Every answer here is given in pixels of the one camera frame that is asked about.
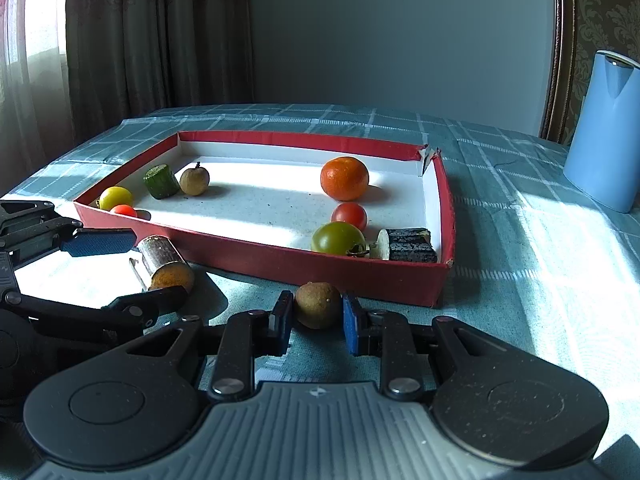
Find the brown patterned curtain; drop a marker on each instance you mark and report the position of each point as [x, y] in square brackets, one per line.
[71, 69]

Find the yellow tomato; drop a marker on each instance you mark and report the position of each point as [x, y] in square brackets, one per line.
[115, 196]

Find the green tomato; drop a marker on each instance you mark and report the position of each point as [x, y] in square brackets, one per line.
[339, 239]

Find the blue kettle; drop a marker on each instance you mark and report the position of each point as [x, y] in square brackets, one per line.
[603, 160]

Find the red cardboard tray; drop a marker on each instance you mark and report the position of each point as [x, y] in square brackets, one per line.
[264, 201]

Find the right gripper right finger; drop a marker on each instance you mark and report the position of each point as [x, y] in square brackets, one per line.
[387, 336]

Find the orange tangerine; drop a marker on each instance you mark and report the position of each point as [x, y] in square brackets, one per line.
[344, 178]

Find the green cucumber chunk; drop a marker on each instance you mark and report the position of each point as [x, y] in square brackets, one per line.
[161, 182]

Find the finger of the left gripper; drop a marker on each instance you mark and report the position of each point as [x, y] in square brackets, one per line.
[98, 242]
[141, 310]

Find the red cherry tomato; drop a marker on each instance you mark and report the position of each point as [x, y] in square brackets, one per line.
[351, 213]
[124, 210]

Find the brown longan fruit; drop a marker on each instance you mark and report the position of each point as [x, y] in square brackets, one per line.
[194, 181]

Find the dark wooden door frame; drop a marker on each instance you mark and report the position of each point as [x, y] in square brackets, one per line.
[561, 71]

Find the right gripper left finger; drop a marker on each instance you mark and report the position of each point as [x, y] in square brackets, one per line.
[247, 336]

